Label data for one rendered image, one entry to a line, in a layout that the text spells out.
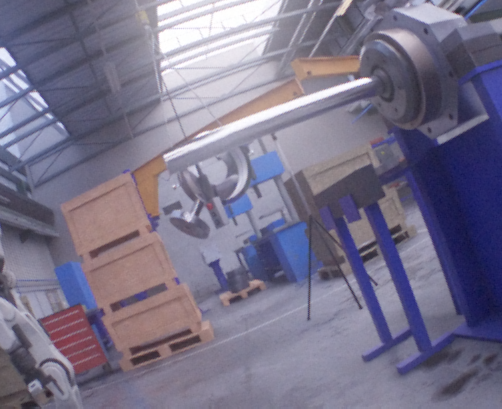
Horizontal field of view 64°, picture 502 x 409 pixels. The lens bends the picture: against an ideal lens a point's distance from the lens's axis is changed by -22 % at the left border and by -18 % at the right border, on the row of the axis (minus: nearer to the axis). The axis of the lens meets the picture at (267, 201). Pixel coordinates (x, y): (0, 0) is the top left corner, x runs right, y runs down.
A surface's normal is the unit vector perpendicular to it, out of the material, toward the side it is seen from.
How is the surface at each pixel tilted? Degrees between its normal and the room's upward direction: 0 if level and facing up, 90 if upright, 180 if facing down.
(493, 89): 90
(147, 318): 90
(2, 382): 90
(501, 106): 90
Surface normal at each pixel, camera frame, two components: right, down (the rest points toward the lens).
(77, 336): 0.45, -0.27
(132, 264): 0.15, -0.14
